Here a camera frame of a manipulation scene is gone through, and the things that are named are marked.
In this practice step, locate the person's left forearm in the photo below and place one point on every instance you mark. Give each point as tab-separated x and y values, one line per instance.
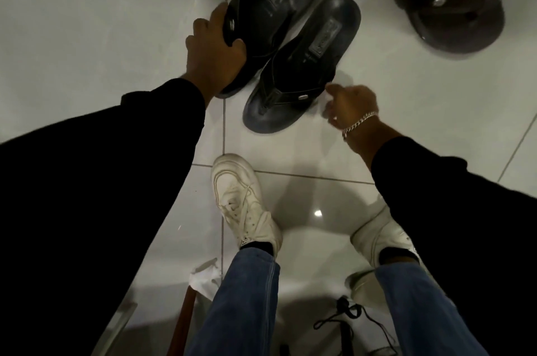
92	183

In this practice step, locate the person's left leg in jeans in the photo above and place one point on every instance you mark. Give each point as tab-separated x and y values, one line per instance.
237	309

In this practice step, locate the brown wooden stick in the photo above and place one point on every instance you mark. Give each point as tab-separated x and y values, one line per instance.
182	322

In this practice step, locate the white crumpled cloth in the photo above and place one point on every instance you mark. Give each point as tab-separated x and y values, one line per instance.
204	280

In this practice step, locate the person's right hand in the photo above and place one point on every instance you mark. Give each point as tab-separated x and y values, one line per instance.
354	102

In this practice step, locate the person's left thumb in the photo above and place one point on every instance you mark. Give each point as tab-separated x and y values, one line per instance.
238	56

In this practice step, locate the person's left hand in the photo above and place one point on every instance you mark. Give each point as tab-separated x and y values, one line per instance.
209	60

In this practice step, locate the black thong sandal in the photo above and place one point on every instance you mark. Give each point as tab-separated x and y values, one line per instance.
319	32

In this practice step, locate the person's right white sneaker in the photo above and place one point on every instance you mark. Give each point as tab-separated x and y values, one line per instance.
375	238

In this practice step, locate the person's right thumb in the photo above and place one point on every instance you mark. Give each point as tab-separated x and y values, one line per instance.
330	118

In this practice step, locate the person's right leg in jeans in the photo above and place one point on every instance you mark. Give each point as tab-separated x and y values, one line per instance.
419	313

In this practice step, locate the person's right forearm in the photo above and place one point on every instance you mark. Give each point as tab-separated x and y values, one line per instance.
453	217

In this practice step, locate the white round object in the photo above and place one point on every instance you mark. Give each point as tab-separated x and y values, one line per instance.
363	288

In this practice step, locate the person's leg in jeans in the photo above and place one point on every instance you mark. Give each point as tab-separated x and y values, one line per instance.
237	309
419	313

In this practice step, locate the person's white sneaker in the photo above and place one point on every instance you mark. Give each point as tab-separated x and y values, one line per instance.
375	238
245	204

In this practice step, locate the person's left white sneaker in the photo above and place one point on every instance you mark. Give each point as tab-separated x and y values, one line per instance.
245	204

